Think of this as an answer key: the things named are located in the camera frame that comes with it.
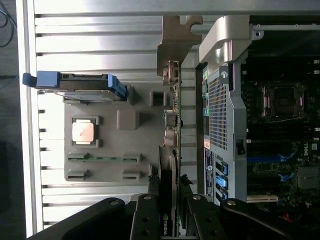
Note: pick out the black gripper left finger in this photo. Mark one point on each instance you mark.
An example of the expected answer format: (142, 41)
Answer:
(145, 217)

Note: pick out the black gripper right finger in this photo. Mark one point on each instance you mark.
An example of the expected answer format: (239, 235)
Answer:
(205, 217)

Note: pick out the white expansion slot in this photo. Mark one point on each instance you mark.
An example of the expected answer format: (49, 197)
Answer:
(262, 198)

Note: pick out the grey parts rack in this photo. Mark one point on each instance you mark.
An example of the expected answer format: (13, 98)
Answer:
(110, 140)

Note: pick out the green motherboard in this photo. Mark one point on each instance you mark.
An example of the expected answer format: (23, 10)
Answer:
(275, 167)

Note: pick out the black expansion slot blue clip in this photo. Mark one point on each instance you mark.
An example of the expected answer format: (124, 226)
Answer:
(286, 177)

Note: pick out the CPU chip with metal lid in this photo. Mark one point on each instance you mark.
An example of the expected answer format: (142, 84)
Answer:
(83, 132)

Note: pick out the grey chipset heatsink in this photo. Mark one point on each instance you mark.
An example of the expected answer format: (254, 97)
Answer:
(308, 178)

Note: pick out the black open PC case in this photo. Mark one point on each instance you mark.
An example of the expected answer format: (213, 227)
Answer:
(220, 105)

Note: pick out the metal CPU socket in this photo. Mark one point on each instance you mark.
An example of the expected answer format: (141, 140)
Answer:
(282, 101)

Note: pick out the hard disk in blue caddy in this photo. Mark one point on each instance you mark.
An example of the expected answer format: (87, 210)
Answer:
(75, 82)

